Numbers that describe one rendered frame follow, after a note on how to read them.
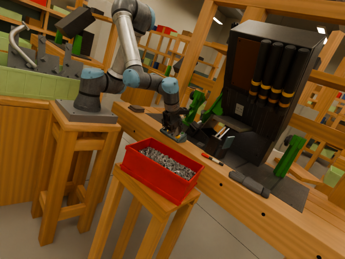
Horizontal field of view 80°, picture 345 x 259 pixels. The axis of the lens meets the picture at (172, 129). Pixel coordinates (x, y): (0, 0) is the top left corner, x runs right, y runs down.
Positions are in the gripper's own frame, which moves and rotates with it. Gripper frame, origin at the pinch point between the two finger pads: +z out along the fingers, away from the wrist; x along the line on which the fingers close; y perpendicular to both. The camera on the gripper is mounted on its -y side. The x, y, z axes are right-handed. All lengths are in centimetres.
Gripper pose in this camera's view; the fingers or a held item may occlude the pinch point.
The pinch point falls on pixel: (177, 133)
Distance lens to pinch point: 117.3
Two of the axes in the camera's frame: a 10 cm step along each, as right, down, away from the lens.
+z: 0.7, 7.1, 7.0
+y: -7.0, 5.4, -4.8
